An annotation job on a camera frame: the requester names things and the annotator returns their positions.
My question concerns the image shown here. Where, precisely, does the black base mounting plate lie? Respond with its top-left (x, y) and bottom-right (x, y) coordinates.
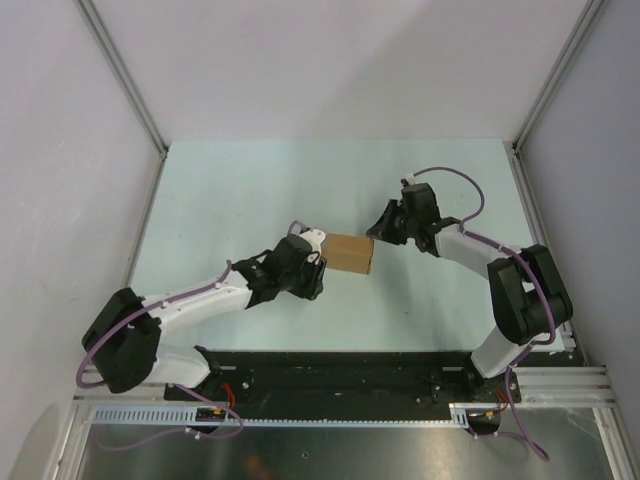
top-left (192, 348), bottom-right (519, 404)

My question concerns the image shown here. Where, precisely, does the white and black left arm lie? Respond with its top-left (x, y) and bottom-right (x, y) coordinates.
top-left (76, 228), bottom-right (327, 400)

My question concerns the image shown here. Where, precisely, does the aluminium frame post left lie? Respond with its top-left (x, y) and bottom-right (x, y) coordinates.
top-left (73, 0), bottom-right (169, 159)

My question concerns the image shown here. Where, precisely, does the white slotted cable duct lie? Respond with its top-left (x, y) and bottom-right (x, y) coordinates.
top-left (92, 402), bottom-right (474, 429)

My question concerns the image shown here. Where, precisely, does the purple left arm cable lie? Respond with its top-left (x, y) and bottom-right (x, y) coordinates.
top-left (74, 219), bottom-right (306, 450)

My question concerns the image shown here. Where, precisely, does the aluminium frame post right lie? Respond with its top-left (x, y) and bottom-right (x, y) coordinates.
top-left (511, 0), bottom-right (610, 153)

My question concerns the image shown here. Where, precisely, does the shiny metal front plate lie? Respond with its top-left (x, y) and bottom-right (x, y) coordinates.
top-left (78, 410), bottom-right (614, 479)

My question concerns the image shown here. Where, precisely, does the brown cardboard express box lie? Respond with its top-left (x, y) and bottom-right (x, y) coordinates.
top-left (322, 233), bottom-right (374, 275)

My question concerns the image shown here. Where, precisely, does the aluminium frame post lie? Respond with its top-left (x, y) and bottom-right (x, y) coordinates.
top-left (511, 0), bottom-right (610, 153)
top-left (73, 0), bottom-right (169, 159)

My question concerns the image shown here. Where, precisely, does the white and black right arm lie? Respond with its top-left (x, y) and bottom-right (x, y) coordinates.
top-left (366, 183), bottom-right (574, 401)

